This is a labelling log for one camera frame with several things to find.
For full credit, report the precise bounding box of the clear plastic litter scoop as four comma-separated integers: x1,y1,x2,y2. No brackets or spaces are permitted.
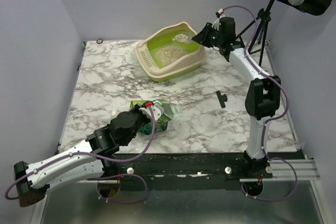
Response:
172,30,195,44

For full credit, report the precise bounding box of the green cat litter bag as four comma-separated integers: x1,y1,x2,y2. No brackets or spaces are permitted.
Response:
130,99,179,135

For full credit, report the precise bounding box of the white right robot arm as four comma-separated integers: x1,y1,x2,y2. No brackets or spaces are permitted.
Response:
192,17,280,178

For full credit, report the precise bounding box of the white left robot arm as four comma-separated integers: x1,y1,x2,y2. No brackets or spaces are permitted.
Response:
13,101,164,207

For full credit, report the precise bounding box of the clean litter pile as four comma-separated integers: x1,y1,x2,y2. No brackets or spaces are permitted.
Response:
155,44,188,67

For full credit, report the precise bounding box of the green and beige litter box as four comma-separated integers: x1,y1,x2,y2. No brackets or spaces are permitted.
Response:
135,22,207,82

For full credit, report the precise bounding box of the black tripod stand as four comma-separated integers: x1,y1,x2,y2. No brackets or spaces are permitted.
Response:
220,0,275,68

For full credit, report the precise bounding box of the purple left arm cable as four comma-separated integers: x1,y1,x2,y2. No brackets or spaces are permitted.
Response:
4,105,156,200

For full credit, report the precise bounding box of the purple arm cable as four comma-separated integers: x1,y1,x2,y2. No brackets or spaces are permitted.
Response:
4,105,156,200
222,5,290,162

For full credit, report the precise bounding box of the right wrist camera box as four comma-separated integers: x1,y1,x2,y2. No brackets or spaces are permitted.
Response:
212,9,225,30

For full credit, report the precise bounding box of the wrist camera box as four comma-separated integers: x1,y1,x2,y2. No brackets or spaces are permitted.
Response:
212,9,225,30
139,102,164,122

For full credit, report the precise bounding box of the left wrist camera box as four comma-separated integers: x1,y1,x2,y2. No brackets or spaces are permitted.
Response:
139,102,164,122

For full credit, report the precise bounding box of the black mounting rail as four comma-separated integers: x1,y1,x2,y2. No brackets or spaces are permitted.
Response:
102,153,272,191

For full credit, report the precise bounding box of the black T-shaped bracket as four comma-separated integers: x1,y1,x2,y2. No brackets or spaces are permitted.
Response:
216,90,228,109

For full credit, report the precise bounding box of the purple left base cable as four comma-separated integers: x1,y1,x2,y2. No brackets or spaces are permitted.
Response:
98,173,148,204

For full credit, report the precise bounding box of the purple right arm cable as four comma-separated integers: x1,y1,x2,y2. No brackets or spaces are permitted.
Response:
222,5,290,162

